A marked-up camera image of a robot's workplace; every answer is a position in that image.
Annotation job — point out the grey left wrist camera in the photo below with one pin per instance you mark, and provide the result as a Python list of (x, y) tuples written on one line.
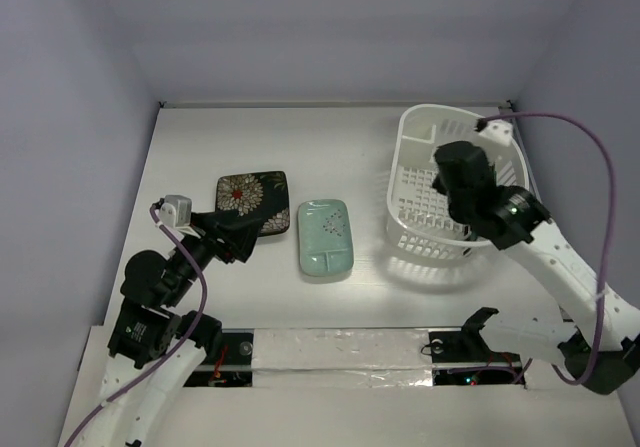
[(173, 211)]

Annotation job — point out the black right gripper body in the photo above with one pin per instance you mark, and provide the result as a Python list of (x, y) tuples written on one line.
[(463, 165)]

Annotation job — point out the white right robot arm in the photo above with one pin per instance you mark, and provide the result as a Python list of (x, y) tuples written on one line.
[(599, 346)]

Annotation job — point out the silver taped front panel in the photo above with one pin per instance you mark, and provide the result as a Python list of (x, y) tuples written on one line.
[(340, 358)]

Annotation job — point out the white plastic dish rack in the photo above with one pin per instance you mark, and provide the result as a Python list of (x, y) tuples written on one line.
[(418, 220)]

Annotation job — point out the large black floral plate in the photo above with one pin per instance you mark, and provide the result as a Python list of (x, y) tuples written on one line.
[(274, 216)]

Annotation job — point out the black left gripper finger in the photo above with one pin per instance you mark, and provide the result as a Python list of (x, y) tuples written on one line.
[(229, 223), (241, 243)]

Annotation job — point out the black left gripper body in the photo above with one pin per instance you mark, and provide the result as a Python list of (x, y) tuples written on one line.
[(217, 244)]

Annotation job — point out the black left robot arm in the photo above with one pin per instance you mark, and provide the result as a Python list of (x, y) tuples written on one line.
[(162, 334)]

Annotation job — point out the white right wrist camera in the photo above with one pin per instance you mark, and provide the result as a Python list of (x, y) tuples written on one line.
[(494, 136)]

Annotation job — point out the pale green plate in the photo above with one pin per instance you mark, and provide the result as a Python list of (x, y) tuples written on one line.
[(324, 238)]

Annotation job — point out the small black floral plate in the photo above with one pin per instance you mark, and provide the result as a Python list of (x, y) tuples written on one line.
[(246, 193)]

